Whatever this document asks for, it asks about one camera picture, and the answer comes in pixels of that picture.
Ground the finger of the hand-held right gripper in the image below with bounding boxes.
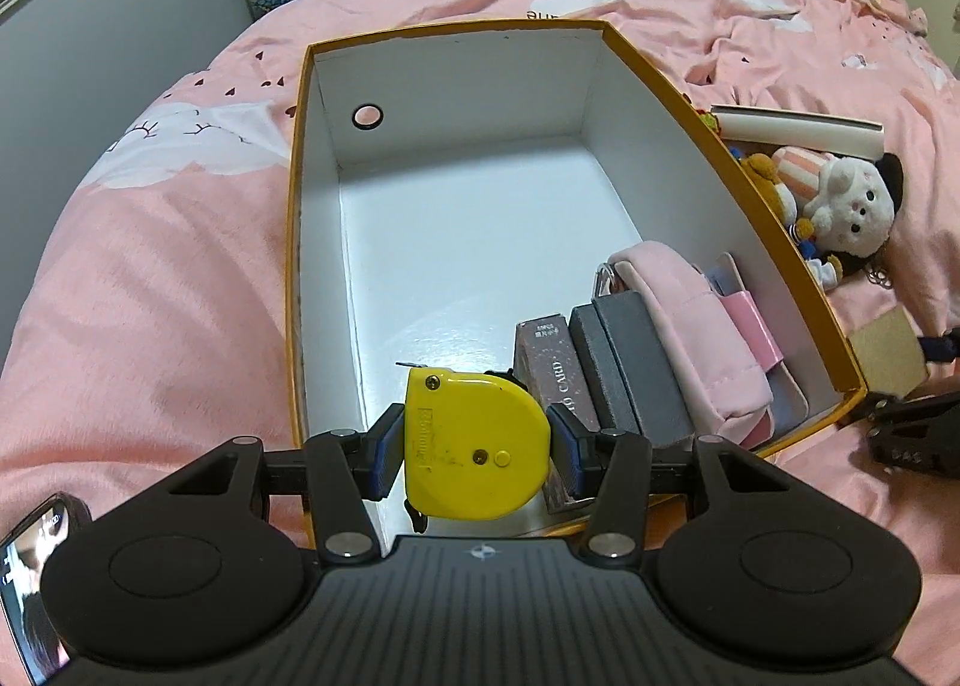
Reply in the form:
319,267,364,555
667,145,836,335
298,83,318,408
851,390,960,426
921,326,960,366

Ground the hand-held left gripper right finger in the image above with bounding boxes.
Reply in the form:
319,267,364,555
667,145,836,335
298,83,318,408
546,402,815,567

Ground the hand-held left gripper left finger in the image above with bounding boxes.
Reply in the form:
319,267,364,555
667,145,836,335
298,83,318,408
146,401,410,567

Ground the gold box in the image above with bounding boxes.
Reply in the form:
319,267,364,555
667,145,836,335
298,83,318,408
845,303,932,404

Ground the yellow tape measure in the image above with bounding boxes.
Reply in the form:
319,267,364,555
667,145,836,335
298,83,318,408
396,365,554,529

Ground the purple card box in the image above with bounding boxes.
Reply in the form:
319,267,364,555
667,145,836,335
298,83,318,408
514,314,602,516

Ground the dark grey box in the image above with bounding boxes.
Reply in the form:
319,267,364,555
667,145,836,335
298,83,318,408
568,291,695,449

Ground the white case with pink band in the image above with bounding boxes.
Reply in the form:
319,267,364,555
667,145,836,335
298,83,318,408
701,251,811,452

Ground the pink fabric pouch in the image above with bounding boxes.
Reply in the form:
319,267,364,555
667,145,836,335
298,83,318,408
596,241,775,449

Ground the orange cardboard box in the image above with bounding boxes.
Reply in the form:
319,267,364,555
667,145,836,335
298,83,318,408
283,19,868,559

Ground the white plush doll pink hat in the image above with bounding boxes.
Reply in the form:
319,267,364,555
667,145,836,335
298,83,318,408
771,145,905,261

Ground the brown bear plush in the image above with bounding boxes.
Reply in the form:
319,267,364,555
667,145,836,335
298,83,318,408
738,150,800,227

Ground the white long tube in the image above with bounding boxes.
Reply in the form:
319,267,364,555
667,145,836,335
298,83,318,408
709,103,887,160

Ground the pink cloud printed blanket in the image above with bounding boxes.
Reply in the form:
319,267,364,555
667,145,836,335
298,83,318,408
0,0,960,657

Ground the smartphone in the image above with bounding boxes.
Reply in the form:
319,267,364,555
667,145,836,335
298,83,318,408
0,495,92,686

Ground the small blue yellow figure keychain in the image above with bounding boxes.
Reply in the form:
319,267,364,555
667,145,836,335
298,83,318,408
787,215,847,292

